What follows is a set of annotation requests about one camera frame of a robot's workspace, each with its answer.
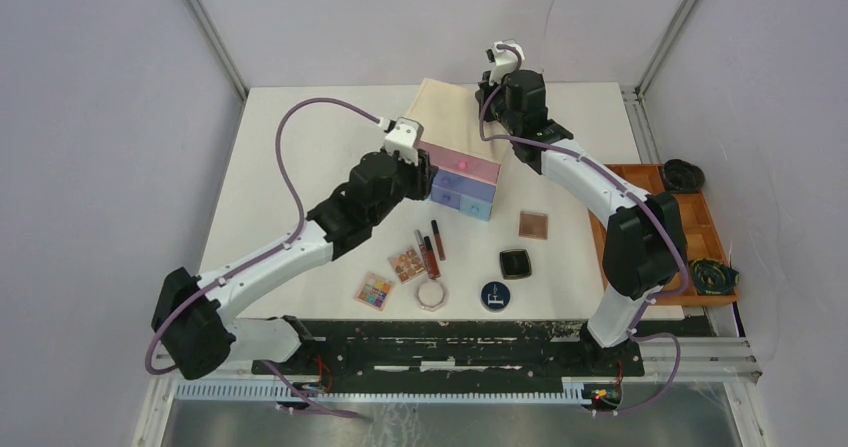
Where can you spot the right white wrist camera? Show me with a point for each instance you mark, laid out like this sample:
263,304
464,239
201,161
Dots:
505,56

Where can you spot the black square compact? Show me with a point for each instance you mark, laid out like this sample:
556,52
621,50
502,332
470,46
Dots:
515,264

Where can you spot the pastel wooden drawer chest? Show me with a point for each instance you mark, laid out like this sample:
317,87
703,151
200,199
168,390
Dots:
468,166

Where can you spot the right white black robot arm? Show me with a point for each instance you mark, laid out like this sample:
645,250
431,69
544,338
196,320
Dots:
645,245

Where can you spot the nude eyeshadow palette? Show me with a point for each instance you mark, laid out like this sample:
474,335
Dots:
407,264

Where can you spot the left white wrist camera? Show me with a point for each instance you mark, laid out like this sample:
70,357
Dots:
401,138

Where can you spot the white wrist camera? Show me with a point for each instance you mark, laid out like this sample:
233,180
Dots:
505,56
401,138

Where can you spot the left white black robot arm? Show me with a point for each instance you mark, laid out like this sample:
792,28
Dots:
196,316

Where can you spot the green yellow coiled band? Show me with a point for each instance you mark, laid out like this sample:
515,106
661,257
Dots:
713,277

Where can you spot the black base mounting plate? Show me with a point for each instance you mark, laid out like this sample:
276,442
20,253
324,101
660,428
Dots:
452,357

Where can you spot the round dark blue jar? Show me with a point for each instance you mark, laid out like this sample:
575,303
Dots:
495,296

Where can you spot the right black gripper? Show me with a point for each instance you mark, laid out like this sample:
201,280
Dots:
486,91

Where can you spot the colourful eyeshadow palette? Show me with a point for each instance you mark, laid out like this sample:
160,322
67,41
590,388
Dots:
374,291

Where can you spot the silver red mascara tube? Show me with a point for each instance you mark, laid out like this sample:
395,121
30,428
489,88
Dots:
423,250

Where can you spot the dark red lip gloss tube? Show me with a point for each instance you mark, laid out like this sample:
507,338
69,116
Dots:
438,240

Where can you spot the black coiled band top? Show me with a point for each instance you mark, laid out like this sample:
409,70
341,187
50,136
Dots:
682,177

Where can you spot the brown square blush compact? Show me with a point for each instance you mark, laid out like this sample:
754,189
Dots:
533,225

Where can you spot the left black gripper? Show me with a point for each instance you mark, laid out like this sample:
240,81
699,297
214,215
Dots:
424,175

